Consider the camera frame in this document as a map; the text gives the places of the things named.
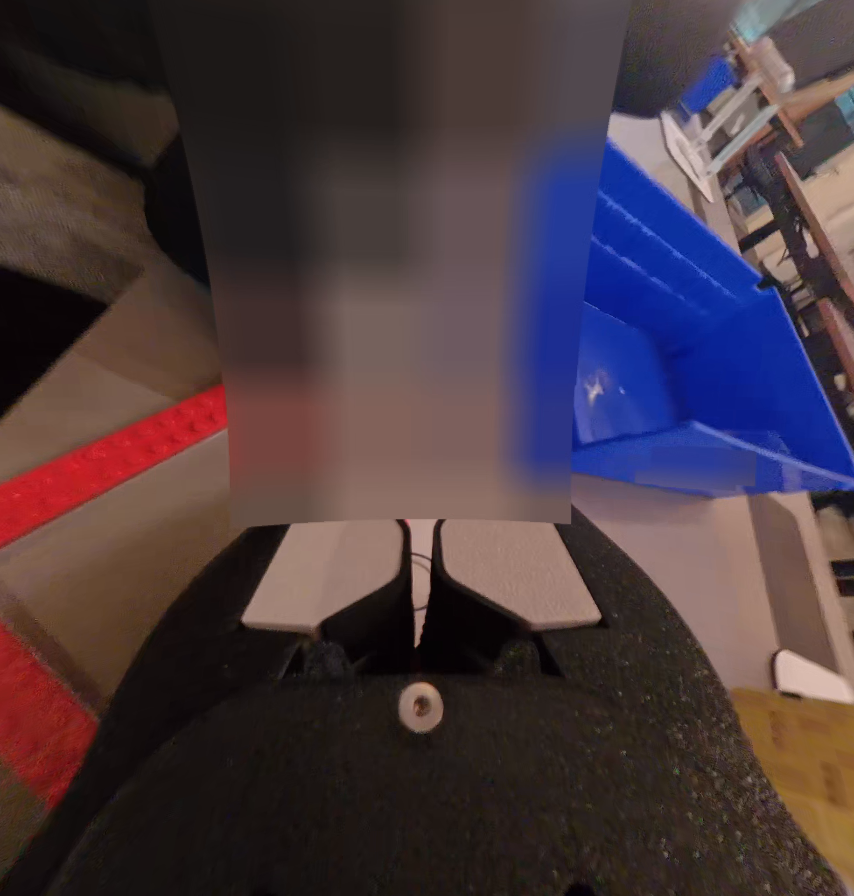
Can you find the grey desk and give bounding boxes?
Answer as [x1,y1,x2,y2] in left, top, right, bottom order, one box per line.
[0,112,854,709]

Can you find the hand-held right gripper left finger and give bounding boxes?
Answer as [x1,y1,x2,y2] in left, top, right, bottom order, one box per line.
[241,520,415,666]

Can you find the red brick frame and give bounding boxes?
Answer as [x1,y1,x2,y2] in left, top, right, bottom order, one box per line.
[0,387,230,806]

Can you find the white flower print box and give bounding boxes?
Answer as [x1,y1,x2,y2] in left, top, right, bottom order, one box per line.
[772,649,854,705]

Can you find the yellow cardboard box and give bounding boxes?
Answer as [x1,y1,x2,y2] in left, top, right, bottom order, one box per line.
[730,688,854,896]

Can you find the small blue bin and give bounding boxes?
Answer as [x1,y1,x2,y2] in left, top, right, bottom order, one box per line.
[678,55,737,116]

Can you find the large blue plastic bin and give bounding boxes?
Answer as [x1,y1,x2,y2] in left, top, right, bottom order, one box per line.
[573,136,854,499]

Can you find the white metal rack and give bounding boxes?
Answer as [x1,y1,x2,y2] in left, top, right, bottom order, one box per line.
[659,83,785,205]

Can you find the wooden table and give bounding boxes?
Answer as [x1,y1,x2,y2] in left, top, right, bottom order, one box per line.
[773,150,854,435]

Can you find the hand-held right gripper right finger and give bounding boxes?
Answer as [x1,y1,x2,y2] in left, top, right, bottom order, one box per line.
[419,519,604,665]

